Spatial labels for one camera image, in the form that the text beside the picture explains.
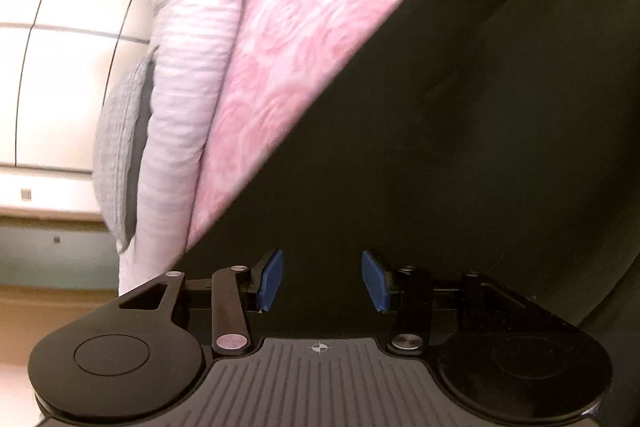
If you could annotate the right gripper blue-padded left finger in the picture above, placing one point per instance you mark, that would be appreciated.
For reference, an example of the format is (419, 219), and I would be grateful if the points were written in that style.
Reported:
(256, 286)

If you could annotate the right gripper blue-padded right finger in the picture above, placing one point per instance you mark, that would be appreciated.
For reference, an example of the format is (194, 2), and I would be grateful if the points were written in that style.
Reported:
(405, 288)

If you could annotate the black garment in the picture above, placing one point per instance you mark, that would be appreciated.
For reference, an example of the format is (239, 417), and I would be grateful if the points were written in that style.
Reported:
(493, 143)

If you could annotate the grey knitted cushion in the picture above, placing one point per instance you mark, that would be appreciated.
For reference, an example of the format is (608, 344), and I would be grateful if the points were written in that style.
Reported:
(117, 153)

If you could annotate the pink floral bed blanket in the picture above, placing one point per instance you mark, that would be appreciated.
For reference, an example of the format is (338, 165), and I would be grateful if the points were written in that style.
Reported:
(286, 52)

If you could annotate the striped lilac quilt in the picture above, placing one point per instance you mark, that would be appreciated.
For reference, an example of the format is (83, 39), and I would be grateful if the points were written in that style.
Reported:
(191, 45)

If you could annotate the cream wardrobe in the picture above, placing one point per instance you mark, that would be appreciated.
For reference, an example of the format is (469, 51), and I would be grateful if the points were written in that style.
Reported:
(59, 61)

